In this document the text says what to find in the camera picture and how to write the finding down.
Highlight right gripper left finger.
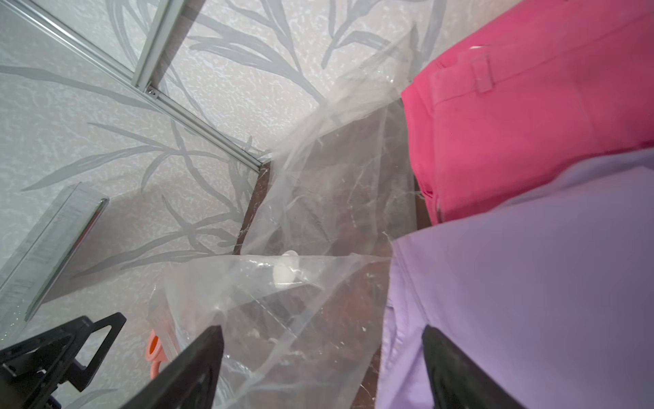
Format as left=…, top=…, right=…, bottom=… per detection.
left=124, top=325, right=224, bottom=409

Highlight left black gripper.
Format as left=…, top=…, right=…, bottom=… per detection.
left=1, top=313, right=127, bottom=408

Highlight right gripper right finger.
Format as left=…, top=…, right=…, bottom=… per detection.
left=422, top=325, right=522, bottom=409

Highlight lilac garment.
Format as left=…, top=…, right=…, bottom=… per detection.
left=376, top=149, right=653, bottom=408

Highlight clear plastic vacuum bag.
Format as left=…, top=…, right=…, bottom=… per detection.
left=149, top=33, right=417, bottom=408

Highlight pink garment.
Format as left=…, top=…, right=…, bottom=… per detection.
left=402, top=1, right=653, bottom=224

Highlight white vacuum bag valve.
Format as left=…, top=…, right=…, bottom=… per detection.
left=272, top=251, right=299, bottom=289

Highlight pink watering can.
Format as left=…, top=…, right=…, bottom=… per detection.
left=145, top=331, right=168, bottom=379

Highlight clear plastic wall shelf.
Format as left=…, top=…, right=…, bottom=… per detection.
left=1, top=183, right=110, bottom=345

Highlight aluminium frame crossbar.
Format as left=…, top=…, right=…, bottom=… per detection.
left=1, top=0, right=263, bottom=171

